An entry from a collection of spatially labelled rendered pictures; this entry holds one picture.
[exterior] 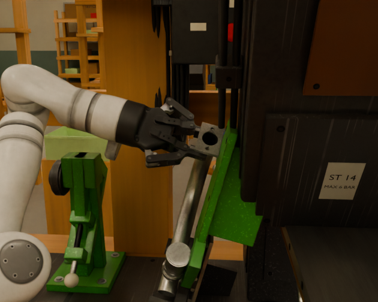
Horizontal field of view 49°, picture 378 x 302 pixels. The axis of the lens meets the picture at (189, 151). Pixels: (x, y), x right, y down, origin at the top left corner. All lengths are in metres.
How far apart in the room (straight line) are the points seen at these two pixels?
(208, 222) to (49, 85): 0.34
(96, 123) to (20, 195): 0.16
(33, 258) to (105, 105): 0.27
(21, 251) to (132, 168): 0.49
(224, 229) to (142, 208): 0.43
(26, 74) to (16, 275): 0.33
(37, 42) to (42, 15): 0.70
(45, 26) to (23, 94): 11.12
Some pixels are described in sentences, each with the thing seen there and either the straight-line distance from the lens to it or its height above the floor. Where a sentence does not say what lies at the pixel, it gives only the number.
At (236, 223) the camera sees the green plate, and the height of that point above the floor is 1.13.
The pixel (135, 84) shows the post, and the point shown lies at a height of 1.30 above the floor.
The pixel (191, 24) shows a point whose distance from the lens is 0.82.
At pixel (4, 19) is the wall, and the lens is 12.35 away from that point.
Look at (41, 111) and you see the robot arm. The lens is 0.75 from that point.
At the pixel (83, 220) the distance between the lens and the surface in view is 0.87.
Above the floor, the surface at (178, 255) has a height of 1.09.
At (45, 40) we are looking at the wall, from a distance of 11.81.
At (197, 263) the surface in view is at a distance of 0.60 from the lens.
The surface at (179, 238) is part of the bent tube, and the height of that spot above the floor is 1.06.
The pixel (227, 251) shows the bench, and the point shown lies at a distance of 1.08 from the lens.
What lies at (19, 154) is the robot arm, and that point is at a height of 1.23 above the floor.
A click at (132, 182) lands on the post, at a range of 1.00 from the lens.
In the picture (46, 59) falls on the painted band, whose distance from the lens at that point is 11.83.
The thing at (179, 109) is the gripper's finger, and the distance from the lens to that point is 0.71.
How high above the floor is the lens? 1.39
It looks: 14 degrees down
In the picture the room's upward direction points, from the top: straight up
